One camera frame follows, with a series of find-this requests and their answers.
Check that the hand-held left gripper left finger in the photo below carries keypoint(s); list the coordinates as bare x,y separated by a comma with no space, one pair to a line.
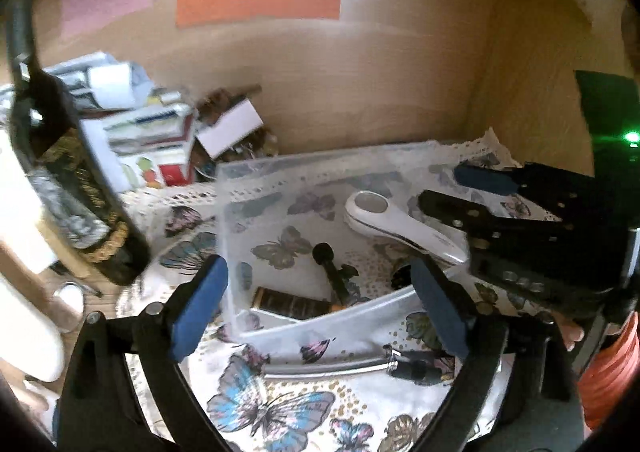
199,304

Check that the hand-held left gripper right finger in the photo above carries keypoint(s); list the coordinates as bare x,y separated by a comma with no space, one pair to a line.
440,312

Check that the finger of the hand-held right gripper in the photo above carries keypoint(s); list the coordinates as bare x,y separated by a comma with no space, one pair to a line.
450,209
482,179

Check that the white handheld magnifier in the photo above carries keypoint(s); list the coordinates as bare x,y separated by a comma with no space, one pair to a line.
400,227

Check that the clear plastic container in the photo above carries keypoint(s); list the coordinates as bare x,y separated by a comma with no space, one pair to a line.
280,182

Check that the person's right forearm orange sleeve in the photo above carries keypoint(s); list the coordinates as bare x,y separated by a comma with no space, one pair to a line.
612,372

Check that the person's right hand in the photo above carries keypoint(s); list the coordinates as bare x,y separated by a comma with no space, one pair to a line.
571,333

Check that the dark brown tube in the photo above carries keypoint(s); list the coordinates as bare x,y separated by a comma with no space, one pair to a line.
292,304

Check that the black knobbed tool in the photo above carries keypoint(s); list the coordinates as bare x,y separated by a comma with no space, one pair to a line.
332,277

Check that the silver rod with black tip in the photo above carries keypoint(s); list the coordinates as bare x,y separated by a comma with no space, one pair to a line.
325,368

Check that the small round metal lid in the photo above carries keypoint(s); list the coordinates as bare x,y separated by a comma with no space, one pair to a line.
69,297

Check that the butterfly print tablecloth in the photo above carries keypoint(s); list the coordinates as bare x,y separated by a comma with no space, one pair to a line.
280,407

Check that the dark wine bottle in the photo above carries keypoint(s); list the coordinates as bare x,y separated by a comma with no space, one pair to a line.
82,192

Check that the white rounded furniture part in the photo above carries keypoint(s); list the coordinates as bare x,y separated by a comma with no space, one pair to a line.
25,282

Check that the white card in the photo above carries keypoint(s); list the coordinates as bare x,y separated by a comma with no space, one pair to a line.
227,126

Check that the pile of paper boxes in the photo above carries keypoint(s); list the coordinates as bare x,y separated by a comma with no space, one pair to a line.
135,131

